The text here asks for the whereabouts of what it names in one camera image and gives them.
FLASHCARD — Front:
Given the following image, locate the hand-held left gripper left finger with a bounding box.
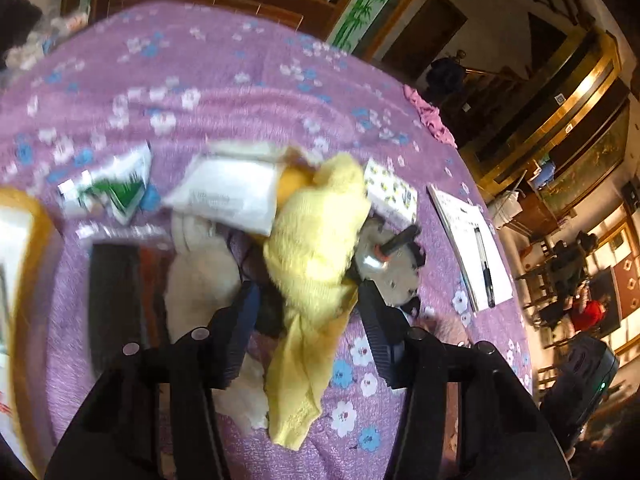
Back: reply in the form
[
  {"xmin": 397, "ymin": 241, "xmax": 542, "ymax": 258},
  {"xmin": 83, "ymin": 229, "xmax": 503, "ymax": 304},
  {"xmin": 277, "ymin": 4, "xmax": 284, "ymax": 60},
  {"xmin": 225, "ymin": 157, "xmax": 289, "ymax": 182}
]
[{"xmin": 44, "ymin": 280, "xmax": 262, "ymax": 480}]

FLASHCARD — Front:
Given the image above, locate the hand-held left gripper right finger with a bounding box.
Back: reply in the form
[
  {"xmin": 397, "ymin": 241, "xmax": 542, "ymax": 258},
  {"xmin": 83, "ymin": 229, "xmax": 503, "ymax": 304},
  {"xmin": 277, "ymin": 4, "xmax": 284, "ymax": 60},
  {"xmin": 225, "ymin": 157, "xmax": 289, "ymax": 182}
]
[{"xmin": 357, "ymin": 280, "xmax": 572, "ymax": 480}]

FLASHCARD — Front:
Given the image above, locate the cream plush cloth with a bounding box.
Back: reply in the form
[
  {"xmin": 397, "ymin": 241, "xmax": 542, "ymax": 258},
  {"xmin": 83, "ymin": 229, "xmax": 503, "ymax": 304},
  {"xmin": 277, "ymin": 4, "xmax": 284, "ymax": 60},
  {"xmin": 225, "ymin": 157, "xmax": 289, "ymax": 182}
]
[{"xmin": 165, "ymin": 140, "xmax": 311, "ymax": 431}]

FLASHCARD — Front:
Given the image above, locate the yellow towel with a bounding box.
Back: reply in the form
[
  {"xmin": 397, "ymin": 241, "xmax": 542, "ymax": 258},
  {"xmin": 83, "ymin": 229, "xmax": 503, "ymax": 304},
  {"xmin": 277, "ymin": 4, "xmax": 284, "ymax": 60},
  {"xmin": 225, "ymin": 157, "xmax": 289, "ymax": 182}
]
[{"xmin": 262, "ymin": 152, "xmax": 373, "ymax": 448}]

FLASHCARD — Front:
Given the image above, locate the white plastic packet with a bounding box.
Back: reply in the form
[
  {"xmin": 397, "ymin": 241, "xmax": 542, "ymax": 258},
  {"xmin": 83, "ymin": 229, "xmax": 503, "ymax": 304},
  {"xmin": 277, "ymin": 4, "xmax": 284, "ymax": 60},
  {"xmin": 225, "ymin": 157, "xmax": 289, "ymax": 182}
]
[{"xmin": 161, "ymin": 152, "xmax": 281, "ymax": 236}]

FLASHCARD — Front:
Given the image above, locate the green and white packet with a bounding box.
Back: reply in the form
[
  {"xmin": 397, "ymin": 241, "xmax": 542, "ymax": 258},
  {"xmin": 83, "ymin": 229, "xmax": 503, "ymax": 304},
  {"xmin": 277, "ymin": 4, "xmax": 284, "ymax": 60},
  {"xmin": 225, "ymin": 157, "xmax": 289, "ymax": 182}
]
[{"xmin": 57, "ymin": 142, "xmax": 153, "ymax": 226}]

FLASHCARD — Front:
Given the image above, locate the yellow cardboard box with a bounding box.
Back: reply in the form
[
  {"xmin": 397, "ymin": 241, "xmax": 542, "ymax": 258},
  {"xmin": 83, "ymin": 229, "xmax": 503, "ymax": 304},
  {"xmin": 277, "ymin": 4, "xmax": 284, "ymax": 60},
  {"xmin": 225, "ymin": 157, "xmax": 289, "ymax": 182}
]
[{"xmin": 0, "ymin": 185, "xmax": 66, "ymax": 476}]

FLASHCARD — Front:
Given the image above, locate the orange soft toy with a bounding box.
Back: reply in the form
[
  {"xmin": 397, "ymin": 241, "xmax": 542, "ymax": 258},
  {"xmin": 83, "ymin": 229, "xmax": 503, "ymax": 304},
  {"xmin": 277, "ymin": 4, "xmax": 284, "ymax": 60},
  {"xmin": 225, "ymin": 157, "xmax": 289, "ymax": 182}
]
[{"xmin": 276, "ymin": 164, "xmax": 322, "ymax": 207}]

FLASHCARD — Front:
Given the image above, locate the silver disc motor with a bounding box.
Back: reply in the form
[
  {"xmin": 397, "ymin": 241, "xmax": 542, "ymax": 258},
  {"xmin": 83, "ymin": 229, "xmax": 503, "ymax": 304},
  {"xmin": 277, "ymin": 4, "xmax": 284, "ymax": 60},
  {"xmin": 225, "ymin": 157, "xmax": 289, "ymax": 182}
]
[{"xmin": 350, "ymin": 217, "xmax": 428, "ymax": 318}]

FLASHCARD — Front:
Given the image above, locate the dark wooden chair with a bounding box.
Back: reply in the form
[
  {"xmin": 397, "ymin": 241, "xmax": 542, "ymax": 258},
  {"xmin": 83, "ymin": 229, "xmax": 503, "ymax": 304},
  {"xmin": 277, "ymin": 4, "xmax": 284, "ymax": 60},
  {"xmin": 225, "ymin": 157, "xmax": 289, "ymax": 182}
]
[{"xmin": 520, "ymin": 232, "xmax": 601, "ymax": 321}]

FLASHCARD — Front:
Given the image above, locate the black flat pouch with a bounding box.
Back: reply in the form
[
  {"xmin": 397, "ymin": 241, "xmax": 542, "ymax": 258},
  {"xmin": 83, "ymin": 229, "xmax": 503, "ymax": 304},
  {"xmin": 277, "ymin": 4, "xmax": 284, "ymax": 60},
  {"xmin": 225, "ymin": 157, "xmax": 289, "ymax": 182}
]
[{"xmin": 87, "ymin": 240, "xmax": 171, "ymax": 376}]

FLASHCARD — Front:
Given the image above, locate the black pen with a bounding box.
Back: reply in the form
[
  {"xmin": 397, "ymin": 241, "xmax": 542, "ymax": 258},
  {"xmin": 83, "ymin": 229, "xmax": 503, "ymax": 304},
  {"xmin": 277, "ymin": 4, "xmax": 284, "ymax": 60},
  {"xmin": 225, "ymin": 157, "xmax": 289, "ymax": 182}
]
[{"xmin": 472, "ymin": 225, "xmax": 497, "ymax": 308}]

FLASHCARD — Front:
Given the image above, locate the white notebook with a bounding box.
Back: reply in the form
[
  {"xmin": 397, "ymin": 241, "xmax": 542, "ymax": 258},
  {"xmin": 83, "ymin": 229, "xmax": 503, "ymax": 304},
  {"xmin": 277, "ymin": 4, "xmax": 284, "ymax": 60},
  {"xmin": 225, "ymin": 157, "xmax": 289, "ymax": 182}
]
[{"xmin": 427, "ymin": 184, "xmax": 515, "ymax": 313}]

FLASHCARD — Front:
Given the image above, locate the patterned tissue pack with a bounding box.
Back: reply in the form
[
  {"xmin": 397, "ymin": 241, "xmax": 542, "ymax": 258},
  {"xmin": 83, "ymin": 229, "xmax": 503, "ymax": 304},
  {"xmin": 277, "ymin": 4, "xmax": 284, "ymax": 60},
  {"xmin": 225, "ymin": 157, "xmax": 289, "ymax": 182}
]
[{"xmin": 362, "ymin": 157, "xmax": 420, "ymax": 226}]

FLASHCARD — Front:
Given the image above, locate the white bucket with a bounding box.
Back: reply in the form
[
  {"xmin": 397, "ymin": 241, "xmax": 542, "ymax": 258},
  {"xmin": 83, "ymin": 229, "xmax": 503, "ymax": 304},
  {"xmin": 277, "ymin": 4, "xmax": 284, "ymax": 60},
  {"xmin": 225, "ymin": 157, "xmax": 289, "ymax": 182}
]
[{"xmin": 487, "ymin": 190, "xmax": 526, "ymax": 231}]

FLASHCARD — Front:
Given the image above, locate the pink cloth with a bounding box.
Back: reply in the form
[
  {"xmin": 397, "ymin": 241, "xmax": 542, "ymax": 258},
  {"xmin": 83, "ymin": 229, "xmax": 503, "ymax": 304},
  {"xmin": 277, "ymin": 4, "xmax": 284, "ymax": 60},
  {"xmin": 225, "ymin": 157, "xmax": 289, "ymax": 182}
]
[{"xmin": 404, "ymin": 85, "xmax": 458, "ymax": 148}]

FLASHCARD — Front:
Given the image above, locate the purple floral bedspread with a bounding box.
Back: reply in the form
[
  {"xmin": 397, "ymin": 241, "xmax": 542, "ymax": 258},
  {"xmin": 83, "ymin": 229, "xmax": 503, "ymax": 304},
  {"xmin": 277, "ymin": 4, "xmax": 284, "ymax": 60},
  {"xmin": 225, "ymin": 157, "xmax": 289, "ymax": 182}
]
[{"xmin": 0, "ymin": 0, "xmax": 533, "ymax": 480}]

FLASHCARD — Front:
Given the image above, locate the gold trimmed wooden cabinet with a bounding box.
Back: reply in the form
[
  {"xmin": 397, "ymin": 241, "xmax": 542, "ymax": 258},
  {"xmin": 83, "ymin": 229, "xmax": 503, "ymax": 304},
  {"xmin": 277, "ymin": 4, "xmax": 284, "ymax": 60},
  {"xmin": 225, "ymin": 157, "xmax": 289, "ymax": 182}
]
[{"xmin": 460, "ymin": 25, "xmax": 632, "ymax": 216}]

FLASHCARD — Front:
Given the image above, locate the brown wooden door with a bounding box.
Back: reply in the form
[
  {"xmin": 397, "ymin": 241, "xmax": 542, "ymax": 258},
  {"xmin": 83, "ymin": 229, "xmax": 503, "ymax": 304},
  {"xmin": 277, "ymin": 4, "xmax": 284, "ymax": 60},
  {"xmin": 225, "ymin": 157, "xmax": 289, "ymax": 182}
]
[{"xmin": 380, "ymin": 0, "xmax": 468, "ymax": 81}]

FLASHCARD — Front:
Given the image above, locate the bamboo painted panel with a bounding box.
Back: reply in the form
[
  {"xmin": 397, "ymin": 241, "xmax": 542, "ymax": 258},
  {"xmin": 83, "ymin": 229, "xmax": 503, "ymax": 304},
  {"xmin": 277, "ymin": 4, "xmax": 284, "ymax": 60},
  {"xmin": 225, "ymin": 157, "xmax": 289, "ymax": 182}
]
[{"xmin": 327, "ymin": 0, "xmax": 431, "ymax": 53}]

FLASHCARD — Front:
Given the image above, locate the doll in plastic wrap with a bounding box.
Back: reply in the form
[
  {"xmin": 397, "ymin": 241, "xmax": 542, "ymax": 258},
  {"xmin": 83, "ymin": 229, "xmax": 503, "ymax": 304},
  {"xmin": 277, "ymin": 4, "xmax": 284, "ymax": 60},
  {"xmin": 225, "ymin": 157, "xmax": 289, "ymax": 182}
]
[{"xmin": 5, "ymin": 10, "xmax": 91, "ymax": 72}]

